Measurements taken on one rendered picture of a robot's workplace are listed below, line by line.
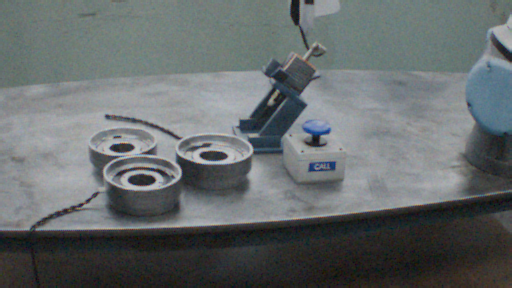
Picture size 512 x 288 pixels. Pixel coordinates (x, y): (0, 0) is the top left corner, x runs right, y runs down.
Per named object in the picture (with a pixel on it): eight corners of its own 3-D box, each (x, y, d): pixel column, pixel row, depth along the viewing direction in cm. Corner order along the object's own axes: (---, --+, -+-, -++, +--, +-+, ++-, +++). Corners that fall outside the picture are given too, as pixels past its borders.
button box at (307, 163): (296, 184, 100) (299, 151, 98) (282, 163, 106) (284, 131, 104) (351, 180, 102) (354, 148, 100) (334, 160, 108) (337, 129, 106)
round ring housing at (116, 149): (85, 155, 105) (84, 130, 103) (148, 148, 109) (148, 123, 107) (94, 185, 96) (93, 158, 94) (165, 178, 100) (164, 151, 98)
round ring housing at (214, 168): (259, 189, 98) (261, 161, 97) (181, 194, 96) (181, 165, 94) (241, 157, 107) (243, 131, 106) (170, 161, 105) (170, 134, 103)
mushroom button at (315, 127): (305, 162, 101) (308, 128, 99) (296, 150, 104) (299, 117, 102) (332, 160, 102) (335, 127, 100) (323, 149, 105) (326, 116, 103)
